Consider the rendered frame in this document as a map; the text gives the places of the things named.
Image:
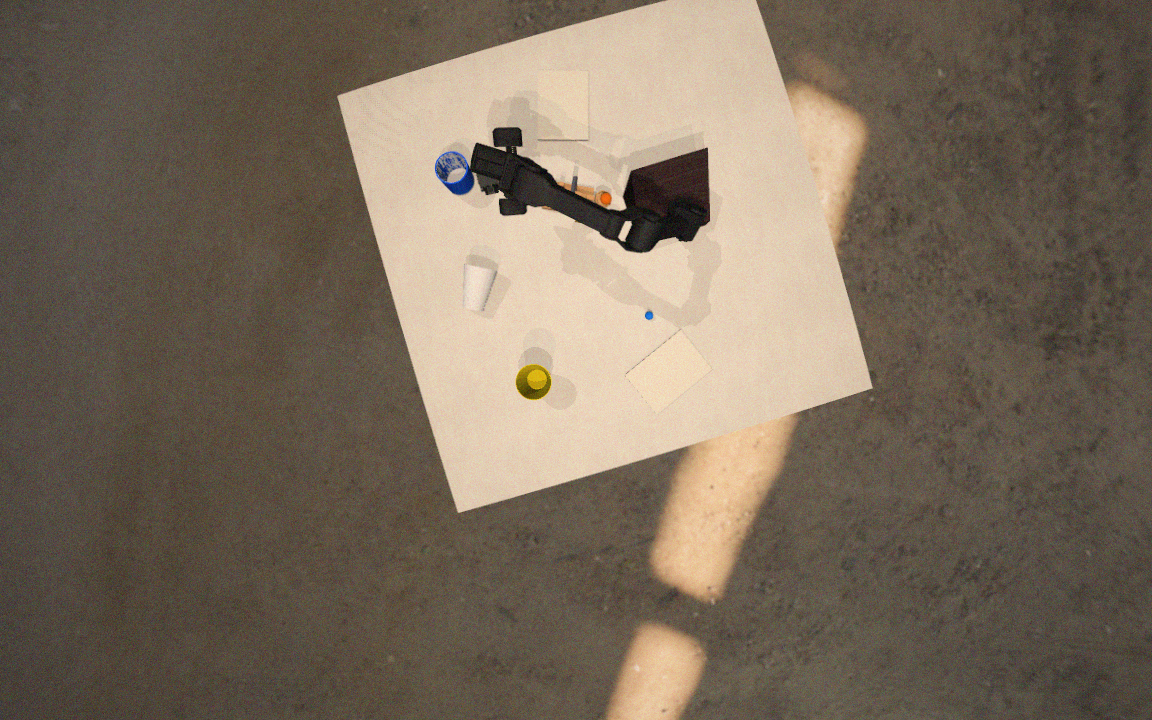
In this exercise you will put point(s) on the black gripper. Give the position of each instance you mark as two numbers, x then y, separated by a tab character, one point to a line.
509	137

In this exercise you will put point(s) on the small wooden catapult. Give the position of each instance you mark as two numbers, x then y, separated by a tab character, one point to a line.
582	191

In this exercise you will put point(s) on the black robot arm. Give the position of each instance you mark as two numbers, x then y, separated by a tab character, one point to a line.
533	186

